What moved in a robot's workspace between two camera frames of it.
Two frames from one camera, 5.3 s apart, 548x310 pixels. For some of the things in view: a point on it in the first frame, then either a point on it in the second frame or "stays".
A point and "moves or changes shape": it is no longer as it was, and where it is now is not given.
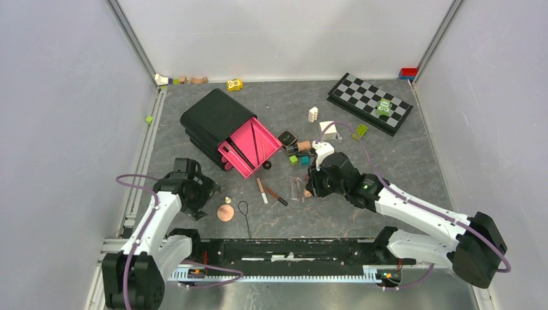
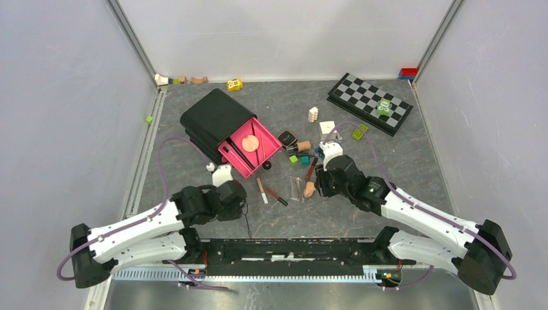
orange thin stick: [263, 146] stays
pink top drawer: [249, 147] stays
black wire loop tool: [243, 207] stays
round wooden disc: [225, 212] moves or changes shape
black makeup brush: [241, 152] stays
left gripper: [207, 187] -> [234, 213]
